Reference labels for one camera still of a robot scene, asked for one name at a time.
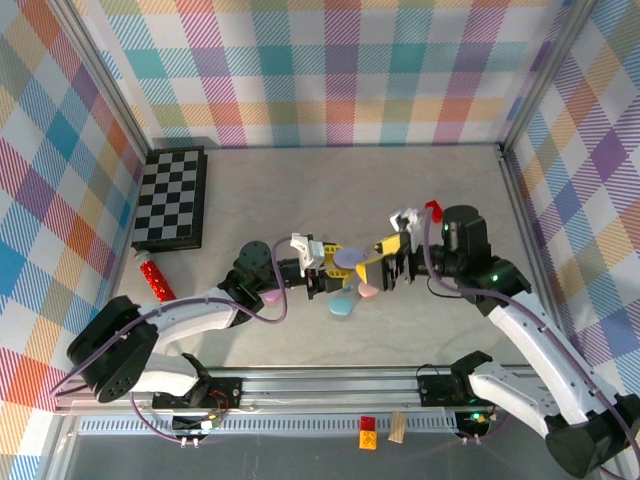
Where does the lavender earbud charging case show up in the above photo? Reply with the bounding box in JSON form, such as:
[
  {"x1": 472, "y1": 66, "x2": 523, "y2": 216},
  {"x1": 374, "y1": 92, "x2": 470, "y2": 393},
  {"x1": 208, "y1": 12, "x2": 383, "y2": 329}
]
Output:
[{"x1": 333, "y1": 246, "x2": 370, "y2": 271}]

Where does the blue earbud charging case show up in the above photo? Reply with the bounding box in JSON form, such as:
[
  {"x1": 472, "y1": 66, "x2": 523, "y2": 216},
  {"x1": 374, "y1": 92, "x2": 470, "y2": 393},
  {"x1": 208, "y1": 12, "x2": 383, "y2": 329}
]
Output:
[{"x1": 327, "y1": 294, "x2": 359, "y2": 317}]

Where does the red glitter tube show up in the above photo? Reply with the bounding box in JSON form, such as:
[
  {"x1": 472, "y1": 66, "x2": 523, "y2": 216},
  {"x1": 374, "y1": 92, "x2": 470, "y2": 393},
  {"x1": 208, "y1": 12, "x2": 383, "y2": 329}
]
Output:
[{"x1": 135, "y1": 248, "x2": 179, "y2": 304}]

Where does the black white chessboard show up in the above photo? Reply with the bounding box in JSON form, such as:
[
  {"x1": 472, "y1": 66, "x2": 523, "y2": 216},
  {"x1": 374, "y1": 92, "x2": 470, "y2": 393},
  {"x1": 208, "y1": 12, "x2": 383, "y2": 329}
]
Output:
[{"x1": 131, "y1": 145, "x2": 209, "y2": 254}]

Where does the small wooden block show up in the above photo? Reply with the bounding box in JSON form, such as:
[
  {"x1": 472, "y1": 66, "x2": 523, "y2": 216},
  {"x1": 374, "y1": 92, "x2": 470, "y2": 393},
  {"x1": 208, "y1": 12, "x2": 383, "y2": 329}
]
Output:
[{"x1": 387, "y1": 411, "x2": 409, "y2": 445}]

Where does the small electronics board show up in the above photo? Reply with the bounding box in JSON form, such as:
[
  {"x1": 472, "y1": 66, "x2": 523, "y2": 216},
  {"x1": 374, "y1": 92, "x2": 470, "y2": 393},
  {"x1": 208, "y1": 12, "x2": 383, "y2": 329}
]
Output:
[
  {"x1": 172, "y1": 413, "x2": 224, "y2": 435},
  {"x1": 457, "y1": 410, "x2": 501, "y2": 431}
]

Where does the aluminium side rail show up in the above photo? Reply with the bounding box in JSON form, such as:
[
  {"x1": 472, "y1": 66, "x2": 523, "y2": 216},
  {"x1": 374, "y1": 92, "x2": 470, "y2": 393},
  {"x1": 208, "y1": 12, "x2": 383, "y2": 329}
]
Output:
[{"x1": 497, "y1": 143, "x2": 566, "y2": 341}]

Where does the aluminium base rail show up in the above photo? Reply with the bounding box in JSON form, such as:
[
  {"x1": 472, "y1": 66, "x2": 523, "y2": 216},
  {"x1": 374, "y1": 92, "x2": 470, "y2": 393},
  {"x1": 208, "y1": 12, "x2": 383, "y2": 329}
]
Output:
[{"x1": 207, "y1": 367, "x2": 539, "y2": 412}]

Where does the slotted grey cable duct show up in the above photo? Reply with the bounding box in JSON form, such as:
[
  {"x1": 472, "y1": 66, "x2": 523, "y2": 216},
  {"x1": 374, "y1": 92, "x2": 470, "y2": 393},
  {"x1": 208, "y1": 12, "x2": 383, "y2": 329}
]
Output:
[{"x1": 79, "y1": 413, "x2": 461, "y2": 435}]

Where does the aluminium frame post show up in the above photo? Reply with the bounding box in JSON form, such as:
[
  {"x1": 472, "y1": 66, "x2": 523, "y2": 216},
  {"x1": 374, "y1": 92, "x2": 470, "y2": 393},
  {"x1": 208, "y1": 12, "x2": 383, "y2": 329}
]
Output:
[
  {"x1": 47, "y1": 0, "x2": 154, "y2": 154},
  {"x1": 499, "y1": 0, "x2": 601, "y2": 151}
]

